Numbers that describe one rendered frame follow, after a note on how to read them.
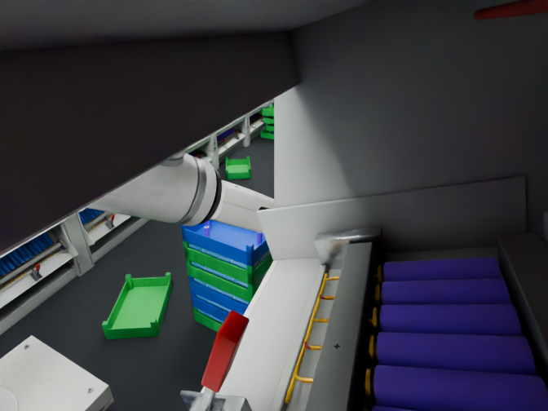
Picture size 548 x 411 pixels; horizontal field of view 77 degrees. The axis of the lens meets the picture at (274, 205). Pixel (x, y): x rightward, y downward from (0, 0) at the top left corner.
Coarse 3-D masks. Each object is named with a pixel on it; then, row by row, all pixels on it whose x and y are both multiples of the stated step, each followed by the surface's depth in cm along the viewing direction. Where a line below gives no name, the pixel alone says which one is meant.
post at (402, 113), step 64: (384, 0) 20; (448, 0) 19; (512, 0) 18; (320, 64) 22; (384, 64) 21; (448, 64) 20; (512, 64) 19; (320, 128) 24; (384, 128) 23; (448, 128) 22; (512, 128) 21; (320, 192) 27; (384, 192) 25
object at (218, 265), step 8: (184, 248) 125; (192, 256) 125; (200, 256) 122; (208, 256) 120; (208, 264) 122; (216, 264) 119; (224, 264) 117; (264, 264) 118; (224, 272) 119; (232, 272) 117; (240, 272) 115; (248, 272) 112; (256, 272) 114; (264, 272) 120; (240, 280) 116; (248, 280) 114; (256, 280) 116
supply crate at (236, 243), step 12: (192, 228) 127; (216, 228) 130; (228, 228) 130; (240, 228) 130; (192, 240) 121; (204, 240) 117; (216, 240) 114; (228, 240) 123; (240, 240) 123; (252, 240) 123; (264, 240) 114; (216, 252) 117; (228, 252) 113; (240, 252) 110; (252, 252) 108; (264, 252) 116; (252, 264) 110
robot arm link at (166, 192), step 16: (176, 160) 34; (192, 160) 39; (144, 176) 33; (160, 176) 34; (176, 176) 36; (192, 176) 37; (112, 192) 32; (128, 192) 33; (144, 192) 34; (160, 192) 35; (176, 192) 36; (192, 192) 37; (96, 208) 34; (112, 208) 34; (128, 208) 34; (144, 208) 35; (160, 208) 36; (176, 208) 37
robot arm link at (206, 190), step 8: (200, 160) 40; (200, 168) 39; (208, 168) 40; (200, 176) 38; (208, 176) 39; (200, 184) 38; (208, 184) 39; (216, 184) 40; (200, 192) 38; (208, 192) 39; (200, 200) 38; (208, 200) 39; (192, 208) 38; (200, 208) 39; (208, 208) 39; (192, 216) 39; (200, 216) 39; (184, 224) 40; (192, 224) 41
